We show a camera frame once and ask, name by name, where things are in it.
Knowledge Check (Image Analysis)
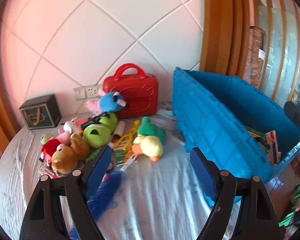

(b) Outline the brown bear plush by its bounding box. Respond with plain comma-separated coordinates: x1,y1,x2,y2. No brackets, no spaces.
51,133,90,174

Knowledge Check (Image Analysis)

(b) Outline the red dressed pink pig plush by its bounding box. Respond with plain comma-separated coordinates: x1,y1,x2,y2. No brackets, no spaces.
39,129,70,166

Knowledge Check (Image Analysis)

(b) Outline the yellow green duck plush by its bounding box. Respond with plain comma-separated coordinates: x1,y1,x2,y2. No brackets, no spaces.
132,116,166,162

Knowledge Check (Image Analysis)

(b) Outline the blue feather duster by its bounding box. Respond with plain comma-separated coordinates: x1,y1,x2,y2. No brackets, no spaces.
68,171,123,239

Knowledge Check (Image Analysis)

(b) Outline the blue plastic storage crate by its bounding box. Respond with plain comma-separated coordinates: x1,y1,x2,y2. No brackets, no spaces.
171,67,300,207

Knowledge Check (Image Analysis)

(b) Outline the rolled patterned carpet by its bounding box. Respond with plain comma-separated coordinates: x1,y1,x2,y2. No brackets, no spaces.
243,26,266,88

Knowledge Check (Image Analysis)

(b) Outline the small green monster toy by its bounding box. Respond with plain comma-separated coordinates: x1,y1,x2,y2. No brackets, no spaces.
40,133,53,145

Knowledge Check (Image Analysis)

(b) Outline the green frog plush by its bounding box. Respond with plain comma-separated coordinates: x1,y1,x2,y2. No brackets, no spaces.
82,113,118,148

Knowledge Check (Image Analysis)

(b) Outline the black gift box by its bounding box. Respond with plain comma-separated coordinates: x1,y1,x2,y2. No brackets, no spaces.
19,94,61,130

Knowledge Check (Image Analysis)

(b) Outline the black toy gun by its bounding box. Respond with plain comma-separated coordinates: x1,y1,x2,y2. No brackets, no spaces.
81,112,110,130

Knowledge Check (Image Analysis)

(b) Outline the wooden glass partition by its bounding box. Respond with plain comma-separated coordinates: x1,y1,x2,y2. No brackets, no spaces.
253,0,300,107

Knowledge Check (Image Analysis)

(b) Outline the cardboard tube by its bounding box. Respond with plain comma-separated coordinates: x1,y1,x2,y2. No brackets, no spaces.
111,120,126,142

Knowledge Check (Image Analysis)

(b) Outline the yellow plastic hanger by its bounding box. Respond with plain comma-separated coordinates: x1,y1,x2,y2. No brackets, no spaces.
114,120,140,152

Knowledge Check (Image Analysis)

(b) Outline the blue dressed pig plush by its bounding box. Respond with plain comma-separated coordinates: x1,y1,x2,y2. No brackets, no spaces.
85,88,129,115

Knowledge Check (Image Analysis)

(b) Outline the red toy suitcase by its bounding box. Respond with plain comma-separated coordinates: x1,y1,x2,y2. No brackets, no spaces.
103,63,158,119

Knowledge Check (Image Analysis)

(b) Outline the wall socket panel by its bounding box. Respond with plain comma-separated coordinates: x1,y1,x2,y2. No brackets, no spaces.
73,84,102,101

